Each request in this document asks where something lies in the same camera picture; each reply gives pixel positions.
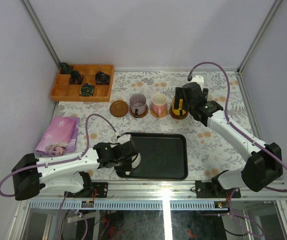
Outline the light blue ceramic mug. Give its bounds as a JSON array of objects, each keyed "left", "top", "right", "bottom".
[{"left": 207, "top": 93, "right": 214, "bottom": 101}]

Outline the white ceramic mug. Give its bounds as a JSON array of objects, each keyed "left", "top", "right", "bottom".
[{"left": 125, "top": 153, "right": 141, "bottom": 176}]

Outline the yellow ceramic mug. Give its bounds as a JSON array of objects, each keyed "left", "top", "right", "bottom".
[{"left": 170, "top": 97, "right": 188, "bottom": 120}]

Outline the pink ceramic mug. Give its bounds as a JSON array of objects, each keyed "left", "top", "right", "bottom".
[{"left": 151, "top": 93, "right": 168, "bottom": 107}]

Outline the woven rattan coaster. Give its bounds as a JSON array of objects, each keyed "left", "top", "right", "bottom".
[{"left": 150, "top": 105, "right": 168, "bottom": 119}]

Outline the purple ceramic mug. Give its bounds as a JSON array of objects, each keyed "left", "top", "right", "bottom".
[{"left": 129, "top": 93, "right": 147, "bottom": 117}]

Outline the small brown wooden coaster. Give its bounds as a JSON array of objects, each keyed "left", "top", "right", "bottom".
[{"left": 129, "top": 104, "right": 149, "bottom": 118}]

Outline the large brown wooden coaster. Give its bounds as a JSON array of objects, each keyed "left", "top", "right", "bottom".
[{"left": 109, "top": 100, "right": 129, "bottom": 118}]

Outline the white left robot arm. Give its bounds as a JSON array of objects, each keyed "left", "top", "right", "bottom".
[{"left": 11, "top": 134, "right": 141, "bottom": 201}]

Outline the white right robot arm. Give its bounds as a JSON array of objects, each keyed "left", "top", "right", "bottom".
[{"left": 173, "top": 82, "right": 283, "bottom": 197}]

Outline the black plastic tray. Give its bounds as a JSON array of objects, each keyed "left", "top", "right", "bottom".
[{"left": 116, "top": 132, "right": 188, "bottom": 181}]

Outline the purple princess cloth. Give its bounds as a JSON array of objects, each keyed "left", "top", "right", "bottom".
[{"left": 35, "top": 116, "right": 80, "bottom": 157}]

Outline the black green rolled item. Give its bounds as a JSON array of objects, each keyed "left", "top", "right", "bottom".
[{"left": 80, "top": 83, "right": 95, "bottom": 97}]

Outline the black rolled item right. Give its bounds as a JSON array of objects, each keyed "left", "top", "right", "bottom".
[{"left": 95, "top": 71, "right": 111, "bottom": 85}]

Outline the orange wooden divided tray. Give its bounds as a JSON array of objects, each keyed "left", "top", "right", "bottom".
[{"left": 50, "top": 64, "right": 115, "bottom": 103}]

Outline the black rolled item middle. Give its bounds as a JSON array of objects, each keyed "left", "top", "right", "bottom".
[{"left": 69, "top": 70, "right": 84, "bottom": 85}]

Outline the black rolled item corner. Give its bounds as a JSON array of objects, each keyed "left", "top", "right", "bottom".
[{"left": 58, "top": 62, "right": 70, "bottom": 69}]

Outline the aluminium front rail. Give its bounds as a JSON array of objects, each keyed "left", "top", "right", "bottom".
[{"left": 29, "top": 180, "right": 287, "bottom": 201}]

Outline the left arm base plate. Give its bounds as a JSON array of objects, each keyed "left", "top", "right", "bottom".
[{"left": 65, "top": 182, "right": 109, "bottom": 199}]

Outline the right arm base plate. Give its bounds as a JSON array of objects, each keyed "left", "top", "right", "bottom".
[{"left": 195, "top": 180, "right": 233, "bottom": 199}]

